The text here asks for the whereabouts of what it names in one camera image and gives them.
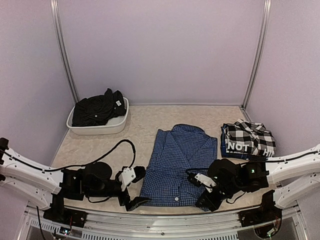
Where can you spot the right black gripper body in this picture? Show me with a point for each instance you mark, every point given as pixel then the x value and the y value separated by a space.
pixel 214 204

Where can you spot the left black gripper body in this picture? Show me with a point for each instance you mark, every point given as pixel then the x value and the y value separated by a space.
pixel 124 200

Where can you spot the blue checked long sleeve shirt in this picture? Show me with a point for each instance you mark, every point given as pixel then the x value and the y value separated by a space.
pixel 166 182

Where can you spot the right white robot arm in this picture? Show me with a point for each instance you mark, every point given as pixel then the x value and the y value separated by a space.
pixel 224 178

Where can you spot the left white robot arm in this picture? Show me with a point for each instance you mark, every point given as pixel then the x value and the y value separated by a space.
pixel 42 184

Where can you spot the black white plaid folded shirt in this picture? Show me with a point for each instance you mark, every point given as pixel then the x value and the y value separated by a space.
pixel 246 140

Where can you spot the white plastic basket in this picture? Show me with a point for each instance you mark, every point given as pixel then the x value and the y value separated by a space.
pixel 113 126

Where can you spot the black striped shirt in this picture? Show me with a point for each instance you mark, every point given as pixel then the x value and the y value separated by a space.
pixel 98 110

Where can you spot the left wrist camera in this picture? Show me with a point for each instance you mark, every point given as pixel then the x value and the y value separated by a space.
pixel 131 175

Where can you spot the front aluminium rail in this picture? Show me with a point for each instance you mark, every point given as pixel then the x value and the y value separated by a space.
pixel 103 225

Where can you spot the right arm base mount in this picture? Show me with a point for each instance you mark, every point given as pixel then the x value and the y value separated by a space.
pixel 259 215

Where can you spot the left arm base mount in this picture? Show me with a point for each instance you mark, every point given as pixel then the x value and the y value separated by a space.
pixel 66 216

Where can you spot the left aluminium frame post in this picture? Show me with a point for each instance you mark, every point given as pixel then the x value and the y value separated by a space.
pixel 55 12

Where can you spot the aluminium frame post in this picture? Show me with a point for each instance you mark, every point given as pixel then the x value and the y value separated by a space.
pixel 55 12
pixel 258 53

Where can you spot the right aluminium frame post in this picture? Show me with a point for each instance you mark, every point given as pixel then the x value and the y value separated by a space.
pixel 258 53

